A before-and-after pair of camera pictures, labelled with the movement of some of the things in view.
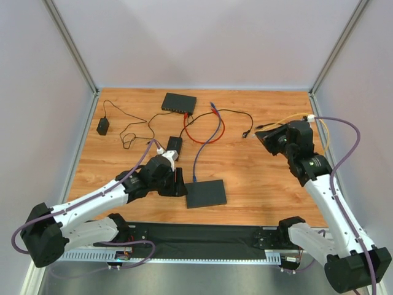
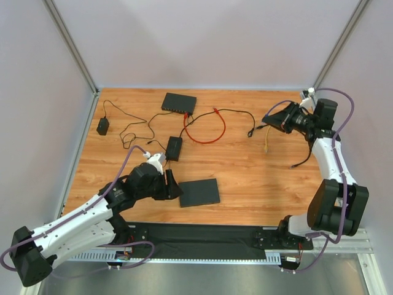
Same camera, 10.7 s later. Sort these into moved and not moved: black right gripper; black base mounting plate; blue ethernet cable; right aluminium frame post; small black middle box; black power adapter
Moved: blue ethernet cable; black right gripper
Not moved: black base mounting plate; small black middle box; right aluminium frame post; black power adapter
